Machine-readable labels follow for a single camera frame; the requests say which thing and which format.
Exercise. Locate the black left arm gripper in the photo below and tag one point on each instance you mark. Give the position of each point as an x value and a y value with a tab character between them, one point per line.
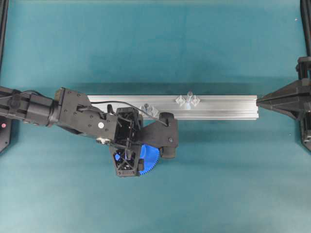
78	116

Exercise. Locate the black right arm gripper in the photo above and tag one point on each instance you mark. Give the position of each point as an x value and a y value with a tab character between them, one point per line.
301	88

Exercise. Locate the large blue plastic gear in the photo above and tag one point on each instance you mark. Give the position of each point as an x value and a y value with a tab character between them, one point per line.
150	156

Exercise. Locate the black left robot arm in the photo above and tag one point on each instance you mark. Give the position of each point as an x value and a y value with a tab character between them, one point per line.
34	108

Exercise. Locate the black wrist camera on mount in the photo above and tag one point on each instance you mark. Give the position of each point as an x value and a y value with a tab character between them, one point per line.
163	137

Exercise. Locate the long aluminium extrusion rail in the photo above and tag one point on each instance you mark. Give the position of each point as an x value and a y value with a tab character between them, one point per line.
211	107

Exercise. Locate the tall steel shaft with bracket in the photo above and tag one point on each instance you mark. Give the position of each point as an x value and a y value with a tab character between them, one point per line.
188	101

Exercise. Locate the black right frame post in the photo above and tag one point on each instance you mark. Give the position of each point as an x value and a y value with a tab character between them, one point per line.
305	10

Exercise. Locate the black frame post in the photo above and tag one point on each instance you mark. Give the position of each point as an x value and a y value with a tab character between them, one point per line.
305	10
3	20

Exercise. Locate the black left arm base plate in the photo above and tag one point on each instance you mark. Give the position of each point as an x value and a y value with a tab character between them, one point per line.
5	132

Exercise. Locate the black left frame post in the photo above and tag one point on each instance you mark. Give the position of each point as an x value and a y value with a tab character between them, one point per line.
3	20

